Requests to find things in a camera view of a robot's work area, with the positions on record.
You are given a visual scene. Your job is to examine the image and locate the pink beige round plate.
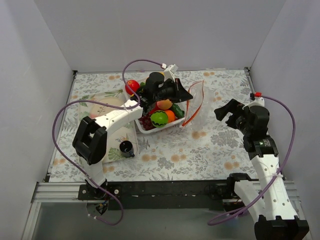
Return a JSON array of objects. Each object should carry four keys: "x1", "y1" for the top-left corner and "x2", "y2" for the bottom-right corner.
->
[{"x1": 89, "y1": 96, "x2": 124, "y2": 119}]

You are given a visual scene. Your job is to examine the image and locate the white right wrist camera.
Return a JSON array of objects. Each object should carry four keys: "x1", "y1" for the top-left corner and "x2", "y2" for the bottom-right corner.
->
[{"x1": 243, "y1": 92, "x2": 265, "y2": 108}]

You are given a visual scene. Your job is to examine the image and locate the dark red grape bunch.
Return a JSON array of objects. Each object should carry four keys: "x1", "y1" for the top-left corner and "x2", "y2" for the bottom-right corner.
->
[{"x1": 139, "y1": 116, "x2": 155, "y2": 131}]

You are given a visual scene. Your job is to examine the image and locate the clear zip top bag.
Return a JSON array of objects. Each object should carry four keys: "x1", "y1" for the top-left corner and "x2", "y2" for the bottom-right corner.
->
[{"x1": 181, "y1": 80, "x2": 214, "y2": 131}]

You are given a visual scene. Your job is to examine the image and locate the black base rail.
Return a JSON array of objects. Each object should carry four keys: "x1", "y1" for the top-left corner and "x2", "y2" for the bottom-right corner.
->
[{"x1": 77, "y1": 179, "x2": 244, "y2": 211}]

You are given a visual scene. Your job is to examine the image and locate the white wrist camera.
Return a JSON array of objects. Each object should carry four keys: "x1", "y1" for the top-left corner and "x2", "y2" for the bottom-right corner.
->
[
  {"x1": 243, "y1": 92, "x2": 265, "y2": 108},
  {"x1": 163, "y1": 64, "x2": 178, "y2": 80}
]

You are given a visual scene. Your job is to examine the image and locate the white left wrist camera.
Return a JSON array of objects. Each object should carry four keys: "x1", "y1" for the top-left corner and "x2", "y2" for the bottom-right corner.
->
[{"x1": 163, "y1": 64, "x2": 178, "y2": 80}]

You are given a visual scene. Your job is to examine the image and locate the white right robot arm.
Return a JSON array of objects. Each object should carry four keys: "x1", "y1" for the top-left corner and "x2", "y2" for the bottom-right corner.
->
[{"x1": 214, "y1": 97, "x2": 310, "y2": 240}]

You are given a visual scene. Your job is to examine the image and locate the floral table mat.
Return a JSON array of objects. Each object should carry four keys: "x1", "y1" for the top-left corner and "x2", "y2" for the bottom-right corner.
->
[{"x1": 49, "y1": 69, "x2": 258, "y2": 183}]

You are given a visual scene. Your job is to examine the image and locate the orange pink peach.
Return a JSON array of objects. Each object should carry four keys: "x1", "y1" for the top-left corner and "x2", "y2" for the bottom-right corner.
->
[{"x1": 156, "y1": 99, "x2": 173, "y2": 110}]

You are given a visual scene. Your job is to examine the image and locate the dark green cucumber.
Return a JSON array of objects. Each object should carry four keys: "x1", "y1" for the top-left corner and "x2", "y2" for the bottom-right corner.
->
[{"x1": 170, "y1": 103, "x2": 185, "y2": 119}]

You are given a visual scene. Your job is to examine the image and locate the leaf patterned rectangular tray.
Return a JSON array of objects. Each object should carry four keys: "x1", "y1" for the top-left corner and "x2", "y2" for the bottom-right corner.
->
[{"x1": 78, "y1": 89, "x2": 139, "y2": 164}]

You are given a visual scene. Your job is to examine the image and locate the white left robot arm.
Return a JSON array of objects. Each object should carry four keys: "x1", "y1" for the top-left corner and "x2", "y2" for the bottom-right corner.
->
[{"x1": 72, "y1": 70, "x2": 193, "y2": 200}]

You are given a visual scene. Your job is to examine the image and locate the red apple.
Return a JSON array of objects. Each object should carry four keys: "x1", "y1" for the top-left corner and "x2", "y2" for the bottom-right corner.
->
[{"x1": 125, "y1": 79, "x2": 140, "y2": 96}]

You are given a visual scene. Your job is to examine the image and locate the green toy watermelon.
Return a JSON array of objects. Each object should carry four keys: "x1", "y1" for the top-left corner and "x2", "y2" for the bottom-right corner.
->
[{"x1": 150, "y1": 110, "x2": 168, "y2": 128}]

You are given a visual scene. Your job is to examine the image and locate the orange fruit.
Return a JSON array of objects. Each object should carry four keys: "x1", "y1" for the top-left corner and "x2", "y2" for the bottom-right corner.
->
[{"x1": 164, "y1": 109, "x2": 176, "y2": 123}]

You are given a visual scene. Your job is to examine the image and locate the white plastic fruit basket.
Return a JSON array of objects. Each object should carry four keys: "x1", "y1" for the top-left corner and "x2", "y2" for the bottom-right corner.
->
[{"x1": 124, "y1": 72, "x2": 193, "y2": 133}]

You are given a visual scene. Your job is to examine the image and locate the dark blue cup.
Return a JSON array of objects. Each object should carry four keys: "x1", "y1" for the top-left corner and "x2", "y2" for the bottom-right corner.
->
[{"x1": 119, "y1": 140, "x2": 135, "y2": 158}]

